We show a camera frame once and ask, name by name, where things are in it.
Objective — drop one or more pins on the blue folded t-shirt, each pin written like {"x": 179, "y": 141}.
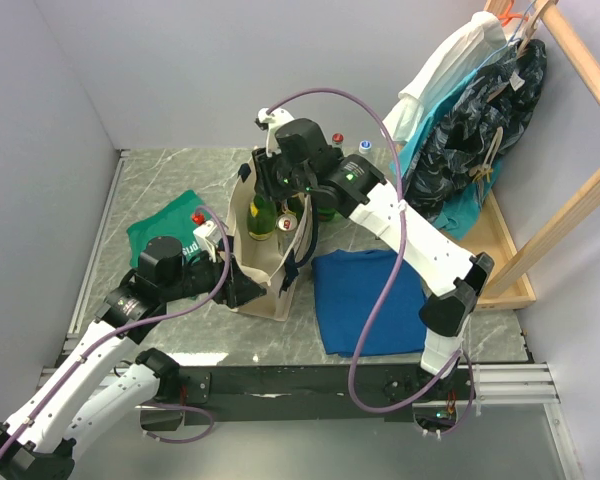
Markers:
{"x": 346, "y": 288}

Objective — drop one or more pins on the green glass bottle front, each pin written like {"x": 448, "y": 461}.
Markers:
{"x": 326, "y": 211}

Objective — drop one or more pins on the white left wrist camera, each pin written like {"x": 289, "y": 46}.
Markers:
{"x": 211, "y": 237}

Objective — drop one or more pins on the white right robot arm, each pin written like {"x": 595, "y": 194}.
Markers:
{"x": 455, "y": 277}

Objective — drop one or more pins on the red silver beverage can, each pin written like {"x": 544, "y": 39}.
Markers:
{"x": 286, "y": 228}

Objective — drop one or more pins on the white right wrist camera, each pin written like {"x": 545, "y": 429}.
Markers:
{"x": 271, "y": 122}

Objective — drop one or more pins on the clear water bottle blue cap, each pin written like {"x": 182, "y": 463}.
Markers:
{"x": 365, "y": 147}

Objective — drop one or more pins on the turquoise hanging shirt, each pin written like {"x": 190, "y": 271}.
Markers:
{"x": 458, "y": 214}

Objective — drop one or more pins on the green folded t-shirt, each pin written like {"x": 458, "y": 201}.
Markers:
{"x": 174, "y": 220}

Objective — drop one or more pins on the beige canvas tote bag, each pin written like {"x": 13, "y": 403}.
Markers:
{"x": 261, "y": 260}

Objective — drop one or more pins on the dark cola glass bottle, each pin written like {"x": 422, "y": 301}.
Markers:
{"x": 337, "y": 140}

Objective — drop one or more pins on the orange clothes hanger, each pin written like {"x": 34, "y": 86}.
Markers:
{"x": 507, "y": 15}

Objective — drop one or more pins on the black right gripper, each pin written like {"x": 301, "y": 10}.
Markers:
{"x": 264, "y": 167}

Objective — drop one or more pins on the white hanging shirt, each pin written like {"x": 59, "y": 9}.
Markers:
{"x": 458, "y": 55}

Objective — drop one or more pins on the green glass bottle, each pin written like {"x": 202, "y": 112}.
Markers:
{"x": 261, "y": 219}
{"x": 326, "y": 211}

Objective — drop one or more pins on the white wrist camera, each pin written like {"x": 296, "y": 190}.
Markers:
{"x": 271, "y": 122}
{"x": 211, "y": 237}

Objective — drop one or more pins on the wooden clothes rack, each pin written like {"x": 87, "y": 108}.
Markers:
{"x": 542, "y": 222}

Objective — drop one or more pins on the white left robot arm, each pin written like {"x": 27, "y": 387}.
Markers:
{"x": 45, "y": 437}

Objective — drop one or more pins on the dark patterned hanging shirt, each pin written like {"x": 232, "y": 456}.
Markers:
{"x": 487, "y": 121}

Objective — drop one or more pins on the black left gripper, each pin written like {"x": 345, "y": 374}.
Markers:
{"x": 238, "y": 288}

